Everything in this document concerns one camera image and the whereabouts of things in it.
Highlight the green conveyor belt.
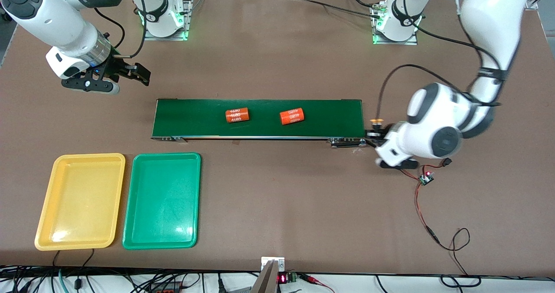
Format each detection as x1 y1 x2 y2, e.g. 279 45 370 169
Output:
150 98 367 149

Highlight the green plastic tray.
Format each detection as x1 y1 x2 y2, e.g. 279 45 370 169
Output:
122 152 202 250

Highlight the yellow plastic tray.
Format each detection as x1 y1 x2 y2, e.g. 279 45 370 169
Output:
34 153 126 251

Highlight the red clip lead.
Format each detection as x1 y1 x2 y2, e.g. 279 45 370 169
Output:
299 273 335 293

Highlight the red power strip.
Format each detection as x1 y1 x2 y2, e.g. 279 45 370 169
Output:
147 282 185 293

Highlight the red black conveyor wire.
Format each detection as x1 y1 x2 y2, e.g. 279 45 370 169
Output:
364 140 423 181

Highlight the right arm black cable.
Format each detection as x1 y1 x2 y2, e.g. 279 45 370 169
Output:
93 0 148 59

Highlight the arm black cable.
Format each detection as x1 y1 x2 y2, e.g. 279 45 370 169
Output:
376 0 503 122
93 0 148 59

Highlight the black plug with wire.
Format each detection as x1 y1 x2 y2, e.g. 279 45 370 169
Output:
427 157 453 170

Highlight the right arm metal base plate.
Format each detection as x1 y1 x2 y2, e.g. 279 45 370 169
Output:
143 0 194 41

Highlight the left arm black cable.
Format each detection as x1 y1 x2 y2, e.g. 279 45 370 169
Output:
376 0 503 122

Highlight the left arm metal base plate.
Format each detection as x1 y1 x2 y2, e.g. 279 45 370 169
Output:
371 0 419 46

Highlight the red black power wire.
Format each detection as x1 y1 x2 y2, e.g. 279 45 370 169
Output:
415 182 482 287

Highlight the black cable on table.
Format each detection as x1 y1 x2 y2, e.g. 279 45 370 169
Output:
299 0 384 17

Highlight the grey metal camera bracket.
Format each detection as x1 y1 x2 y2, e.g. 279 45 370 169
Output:
251 257 286 293

